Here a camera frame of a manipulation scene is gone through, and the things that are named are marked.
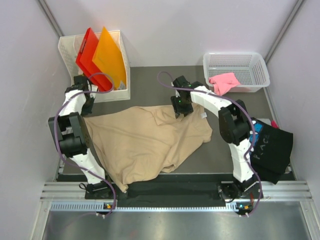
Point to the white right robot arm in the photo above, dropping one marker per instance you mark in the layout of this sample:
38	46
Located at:
234	123

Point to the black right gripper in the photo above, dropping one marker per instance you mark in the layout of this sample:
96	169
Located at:
178	109

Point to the white file organizer rack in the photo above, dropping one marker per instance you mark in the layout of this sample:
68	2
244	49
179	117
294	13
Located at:
68	47

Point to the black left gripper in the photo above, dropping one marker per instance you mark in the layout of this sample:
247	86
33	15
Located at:
85	112

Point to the black printed t shirt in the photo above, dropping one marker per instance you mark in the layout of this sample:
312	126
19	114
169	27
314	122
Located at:
271	151

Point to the red plastic folder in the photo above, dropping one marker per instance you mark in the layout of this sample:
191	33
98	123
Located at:
84	61

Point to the beige t shirt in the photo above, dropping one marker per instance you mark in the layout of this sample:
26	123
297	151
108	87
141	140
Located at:
138	143

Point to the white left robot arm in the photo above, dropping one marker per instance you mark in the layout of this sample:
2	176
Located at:
70	131

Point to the pink t shirt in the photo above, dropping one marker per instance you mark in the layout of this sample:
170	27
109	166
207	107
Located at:
223	83

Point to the orange plastic folder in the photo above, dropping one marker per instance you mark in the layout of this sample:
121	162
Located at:
109	59

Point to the white mesh laundry basket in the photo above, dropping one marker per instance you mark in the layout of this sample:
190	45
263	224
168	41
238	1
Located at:
249	69

